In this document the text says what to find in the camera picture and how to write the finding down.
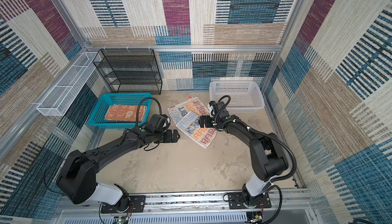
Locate white plastic laundry basket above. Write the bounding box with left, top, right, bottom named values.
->
left=209, top=80, right=265, bottom=114

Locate orange and cream towel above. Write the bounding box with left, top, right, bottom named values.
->
left=105, top=105, right=147, bottom=123

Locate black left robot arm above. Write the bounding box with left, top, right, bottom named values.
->
left=56, top=114, right=180, bottom=213

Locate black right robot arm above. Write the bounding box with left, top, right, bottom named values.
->
left=199, top=101, right=289, bottom=208

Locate teal plastic basket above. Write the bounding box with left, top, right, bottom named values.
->
left=88, top=92, right=152, bottom=129

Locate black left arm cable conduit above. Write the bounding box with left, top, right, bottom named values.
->
left=135, top=96, right=163, bottom=127

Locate black wire shelf rack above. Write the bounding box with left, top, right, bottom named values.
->
left=93, top=49, right=163, bottom=94

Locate white wire mesh tray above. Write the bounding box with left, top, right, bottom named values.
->
left=37, top=52, right=97, bottom=116

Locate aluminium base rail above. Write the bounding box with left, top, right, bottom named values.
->
left=51, top=189, right=323, bottom=224

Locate aluminium frame post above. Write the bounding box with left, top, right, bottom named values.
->
left=261, top=0, right=306, bottom=95

